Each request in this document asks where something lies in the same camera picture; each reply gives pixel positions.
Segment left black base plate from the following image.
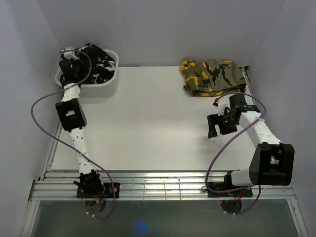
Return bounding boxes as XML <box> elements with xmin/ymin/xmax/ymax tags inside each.
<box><xmin>76</xmin><ymin>182</ymin><xmax>120</xmax><ymax>198</ymax></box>

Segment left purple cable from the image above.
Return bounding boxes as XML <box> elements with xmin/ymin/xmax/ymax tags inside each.
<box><xmin>30</xmin><ymin>49</ymin><xmax>117</xmax><ymax>220</ymax></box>

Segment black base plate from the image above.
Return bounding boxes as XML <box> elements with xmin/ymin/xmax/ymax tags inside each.
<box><xmin>76</xmin><ymin>182</ymin><xmax>120</xmax><ymax>198</ymax></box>
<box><xmin>207</xmin><ymin>182</ymin><xmax>253</xmax><ymax>198</ymax></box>

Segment aluminium frame rail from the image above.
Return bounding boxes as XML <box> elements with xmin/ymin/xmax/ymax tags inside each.
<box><xmin>20</xmin><ymin>169</ymin><xmax>308</xmax><ymax>237</ymax></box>

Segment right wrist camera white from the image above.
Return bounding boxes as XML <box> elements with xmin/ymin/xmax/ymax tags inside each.
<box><xmin>213</xmin><ymin>98</ymin><xmax>231</xmax><ymax>116</ymax></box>

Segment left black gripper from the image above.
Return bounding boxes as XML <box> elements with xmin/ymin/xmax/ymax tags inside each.
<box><xmin>70</xmin><ymin>55</ymin><xmax>91</xmax><ymax>77</ymax></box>

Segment white plastic basin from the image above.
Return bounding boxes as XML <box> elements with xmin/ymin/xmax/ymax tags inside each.
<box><xmin>55</xmin><ymin>48</ymin><xmax>119</xmax><ymax>98</ymax></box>

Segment folded camouflage trousers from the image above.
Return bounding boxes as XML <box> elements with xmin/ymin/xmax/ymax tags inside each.
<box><xmin>179</xmin><ymin>60</ymin><xmax>246</xmax><ymax>97</ymax></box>

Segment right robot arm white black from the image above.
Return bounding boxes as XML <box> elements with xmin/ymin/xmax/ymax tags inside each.
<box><xmin>205</xmin><ymin>92</ymin><xmax>295</xmax><ymax>196</ymax></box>

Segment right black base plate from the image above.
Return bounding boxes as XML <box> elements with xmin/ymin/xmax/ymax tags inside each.
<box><xmin>207</xmin><ymin>182</ymin><xmax>253</xmax><ymax>198</ymax></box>

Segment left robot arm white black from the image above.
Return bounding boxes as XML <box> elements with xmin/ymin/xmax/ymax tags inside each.
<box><xmin>55</xmin><ymin>58</ymin><xmax>105</xmax><ymax>198</ymax></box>

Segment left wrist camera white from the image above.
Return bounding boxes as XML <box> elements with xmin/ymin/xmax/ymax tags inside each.
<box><xmin>60</xmin><ymin>46</ymin><xmax>79</xmax><ymax>60</ymax></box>

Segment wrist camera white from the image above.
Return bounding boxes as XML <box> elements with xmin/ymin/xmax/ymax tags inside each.
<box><xmin>213</xmin><ymin>98</ymin><xmax>231</xmax><ymax>116</ymax></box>
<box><xmin>60</xmin><ymin>46</ymin><xmax>79</xmax><ymax>60</ymax></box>

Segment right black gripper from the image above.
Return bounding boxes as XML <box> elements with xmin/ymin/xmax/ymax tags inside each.
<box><xmin>207</xmin><ymin>112</ymin><xmax>238</xmax><ymax>139</ymax></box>

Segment black white tie-dye trousers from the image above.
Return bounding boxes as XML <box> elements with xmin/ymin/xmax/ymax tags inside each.
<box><xmin>74</xmin><ymin>43</ymin><xmax>116</xmax><ymax>84</ymax></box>

